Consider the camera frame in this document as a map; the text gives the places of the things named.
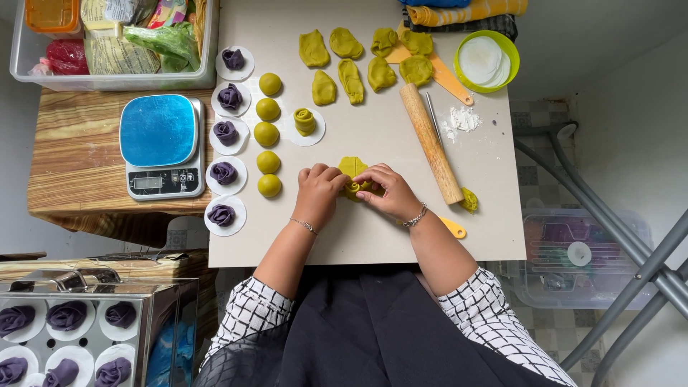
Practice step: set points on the white paper round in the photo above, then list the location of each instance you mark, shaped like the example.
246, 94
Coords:
241, 220
242, 180
249, 67
246, 102
320, 129
243, 137

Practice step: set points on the digital kitchen scale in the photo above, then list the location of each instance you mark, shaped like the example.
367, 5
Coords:
158, 131

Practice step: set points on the person's black garment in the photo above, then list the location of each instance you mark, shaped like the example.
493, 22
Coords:
365, 333

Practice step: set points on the purple dough rose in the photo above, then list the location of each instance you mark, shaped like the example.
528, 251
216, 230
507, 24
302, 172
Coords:
226, 133
233, 58
221, 215
223, 173
230, 97

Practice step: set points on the clear bin with food packets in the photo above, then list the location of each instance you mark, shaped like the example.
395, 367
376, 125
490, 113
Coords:
113, 51

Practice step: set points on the yellow plastic tool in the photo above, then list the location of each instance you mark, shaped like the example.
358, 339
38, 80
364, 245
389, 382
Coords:
454, 228

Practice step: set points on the metal steamer with purple roses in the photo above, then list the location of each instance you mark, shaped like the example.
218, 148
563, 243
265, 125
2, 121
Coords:
80, 317

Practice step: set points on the finished green dough rose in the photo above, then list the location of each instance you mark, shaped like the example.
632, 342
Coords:
304, 121

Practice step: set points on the blue folded cloth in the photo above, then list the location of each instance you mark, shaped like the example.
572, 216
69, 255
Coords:
432, 2

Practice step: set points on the wood grain side table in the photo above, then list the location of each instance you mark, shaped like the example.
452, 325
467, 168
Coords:
75, 156

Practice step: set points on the black and white checked shirt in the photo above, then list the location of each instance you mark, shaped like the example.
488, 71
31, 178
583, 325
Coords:
494, 317

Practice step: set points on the heap of white flour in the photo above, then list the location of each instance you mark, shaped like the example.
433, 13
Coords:
463, 119

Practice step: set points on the person's right hand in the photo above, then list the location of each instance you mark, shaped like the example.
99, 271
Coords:
395, 196

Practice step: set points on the wooden rolling pin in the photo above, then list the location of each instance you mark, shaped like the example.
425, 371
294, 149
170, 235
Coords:
430, 142

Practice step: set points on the clear lidded storage box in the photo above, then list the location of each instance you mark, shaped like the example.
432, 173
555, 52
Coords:
580, 258

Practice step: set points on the thin metal stick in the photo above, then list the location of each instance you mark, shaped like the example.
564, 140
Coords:
433, 118

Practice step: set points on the grey metal tube frame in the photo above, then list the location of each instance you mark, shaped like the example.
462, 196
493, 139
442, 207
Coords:
618, 236

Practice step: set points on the small green dough scrap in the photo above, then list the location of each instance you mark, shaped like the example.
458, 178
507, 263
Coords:
469, 200

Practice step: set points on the green plastic bowl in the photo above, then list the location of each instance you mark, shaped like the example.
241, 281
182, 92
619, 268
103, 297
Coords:
513, 67

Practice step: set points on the stack of paper rounds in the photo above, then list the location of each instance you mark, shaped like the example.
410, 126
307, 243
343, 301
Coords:
481, 60

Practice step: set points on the group of flattened green dough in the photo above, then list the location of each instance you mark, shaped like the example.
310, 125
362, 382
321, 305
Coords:
350, 80

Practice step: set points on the yellow striped folded cloth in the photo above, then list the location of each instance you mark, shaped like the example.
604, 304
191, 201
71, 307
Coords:
473, 12

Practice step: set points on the person's left hand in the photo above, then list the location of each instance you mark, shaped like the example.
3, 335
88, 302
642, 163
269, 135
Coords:
317, 196

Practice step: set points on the half-rolled green dough rose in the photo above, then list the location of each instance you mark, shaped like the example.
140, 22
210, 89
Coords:
352, 164

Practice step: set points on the dark grey folded cloth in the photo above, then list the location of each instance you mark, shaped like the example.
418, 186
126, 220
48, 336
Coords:
484, 28

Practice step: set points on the green dough ball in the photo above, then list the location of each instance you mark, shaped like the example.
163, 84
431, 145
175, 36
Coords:
267, 109
268, 162
270, 84
269, 185
266, 134

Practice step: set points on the orange plastic scraper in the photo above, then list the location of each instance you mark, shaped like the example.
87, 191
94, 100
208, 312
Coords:
451, 83

